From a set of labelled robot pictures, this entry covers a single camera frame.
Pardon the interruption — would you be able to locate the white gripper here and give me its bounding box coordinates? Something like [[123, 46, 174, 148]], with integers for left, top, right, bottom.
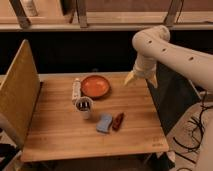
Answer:
[[124, 55, 158, 88]]

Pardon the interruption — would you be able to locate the dark red pepper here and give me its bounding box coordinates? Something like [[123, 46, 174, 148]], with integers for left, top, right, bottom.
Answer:
[[112, 113, 124, 131]]

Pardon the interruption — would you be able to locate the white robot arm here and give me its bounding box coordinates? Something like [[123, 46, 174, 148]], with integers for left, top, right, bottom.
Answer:
[[124, 25, 213, 171]]

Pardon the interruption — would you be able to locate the dark right side panel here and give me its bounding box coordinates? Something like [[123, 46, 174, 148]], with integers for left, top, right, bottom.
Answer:
[[147, 63, 200, 135]]

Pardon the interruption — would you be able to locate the orange plate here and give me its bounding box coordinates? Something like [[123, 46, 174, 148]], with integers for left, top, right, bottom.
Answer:
[[81, 75, 110, 99]]

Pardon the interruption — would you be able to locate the blue sponge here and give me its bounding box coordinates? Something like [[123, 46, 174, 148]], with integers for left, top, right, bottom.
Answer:
[[96, 114, 113, 133]]

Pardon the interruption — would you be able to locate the left wooden side panel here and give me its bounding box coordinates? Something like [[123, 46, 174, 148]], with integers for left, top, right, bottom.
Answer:
[[0, 40, 40, 148]]

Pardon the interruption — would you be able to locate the wooden shelf rail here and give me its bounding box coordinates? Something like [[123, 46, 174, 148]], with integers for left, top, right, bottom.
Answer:
[[0, 11, 213, 32]]

